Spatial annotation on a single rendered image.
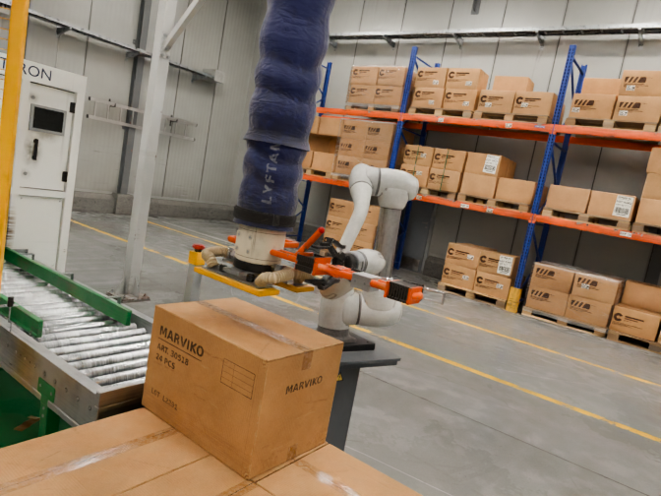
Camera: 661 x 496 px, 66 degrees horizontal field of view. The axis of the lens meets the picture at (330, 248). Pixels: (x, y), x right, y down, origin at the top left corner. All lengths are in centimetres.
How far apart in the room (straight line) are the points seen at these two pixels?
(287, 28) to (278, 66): 12
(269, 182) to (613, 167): 853
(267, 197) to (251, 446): 80
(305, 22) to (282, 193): 56
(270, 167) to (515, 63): 918
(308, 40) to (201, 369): 115
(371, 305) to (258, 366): 93
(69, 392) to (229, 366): 79
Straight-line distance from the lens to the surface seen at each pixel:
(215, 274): 181
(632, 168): 983
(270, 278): 166
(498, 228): 1017
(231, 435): 177
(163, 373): 200
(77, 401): 224
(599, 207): 853
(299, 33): 177
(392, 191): 233
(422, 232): 1068
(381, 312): 242
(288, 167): 174
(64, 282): 352
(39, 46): 1142
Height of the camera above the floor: 150
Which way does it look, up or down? 7 degrees down
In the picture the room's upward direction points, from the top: 10 degrees clockwise
